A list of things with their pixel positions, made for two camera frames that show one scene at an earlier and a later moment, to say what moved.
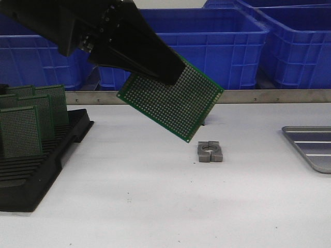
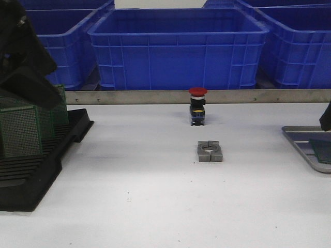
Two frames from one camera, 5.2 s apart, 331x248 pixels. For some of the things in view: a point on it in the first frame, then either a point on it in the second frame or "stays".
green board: (20, 133) stays
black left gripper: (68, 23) -> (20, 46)
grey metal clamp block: (209, 151) stays
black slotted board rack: (24, 180) stays
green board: (183, 108) -> (322, 148)
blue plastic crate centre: (228, 44) stays
